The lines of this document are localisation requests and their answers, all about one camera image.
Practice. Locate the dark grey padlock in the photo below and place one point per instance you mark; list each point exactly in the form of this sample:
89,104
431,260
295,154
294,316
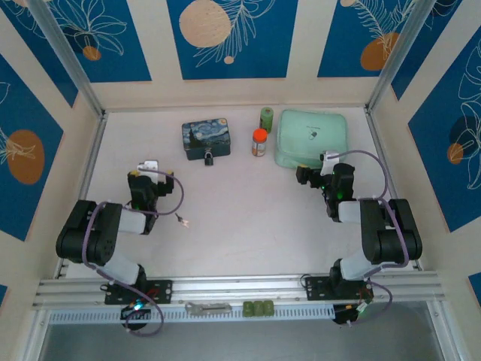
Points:
209,161

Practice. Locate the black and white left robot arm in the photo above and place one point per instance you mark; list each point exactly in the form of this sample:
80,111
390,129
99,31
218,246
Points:
94,233

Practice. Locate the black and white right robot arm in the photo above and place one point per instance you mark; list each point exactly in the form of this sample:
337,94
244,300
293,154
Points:
391,233

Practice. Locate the mint green zipper pouch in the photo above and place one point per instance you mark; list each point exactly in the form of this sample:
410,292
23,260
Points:
310,137

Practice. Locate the jar with orange lid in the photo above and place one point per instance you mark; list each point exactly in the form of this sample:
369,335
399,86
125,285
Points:
259,142

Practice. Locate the starry night painted tin box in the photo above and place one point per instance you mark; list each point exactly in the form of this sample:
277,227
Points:
206,136

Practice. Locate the green cylindrical container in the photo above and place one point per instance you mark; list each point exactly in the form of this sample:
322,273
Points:
266,118

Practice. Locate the black left controller board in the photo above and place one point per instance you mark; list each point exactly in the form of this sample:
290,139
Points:
136,312

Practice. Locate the black controller board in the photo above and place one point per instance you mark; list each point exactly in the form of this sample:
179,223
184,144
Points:
351,315
136,312

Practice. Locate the black right controller board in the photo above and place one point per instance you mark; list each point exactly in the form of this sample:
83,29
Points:
351,315

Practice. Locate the small green block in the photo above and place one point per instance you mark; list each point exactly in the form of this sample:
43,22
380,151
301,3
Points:
268,307
248,308
258,308

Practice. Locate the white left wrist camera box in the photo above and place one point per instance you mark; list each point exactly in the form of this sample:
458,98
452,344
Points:
149,164

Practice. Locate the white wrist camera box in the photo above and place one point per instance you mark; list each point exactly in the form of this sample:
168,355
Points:
149,164
330,159

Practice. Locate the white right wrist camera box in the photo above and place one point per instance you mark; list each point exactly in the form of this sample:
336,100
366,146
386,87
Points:
330,159

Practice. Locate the aluminium side rail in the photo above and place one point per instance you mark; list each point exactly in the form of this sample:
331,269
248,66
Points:
92,165
379,150

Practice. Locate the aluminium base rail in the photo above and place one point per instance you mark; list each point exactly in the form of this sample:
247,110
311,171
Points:
240,286

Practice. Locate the silver metal bracket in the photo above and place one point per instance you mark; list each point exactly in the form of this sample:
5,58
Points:
208,308

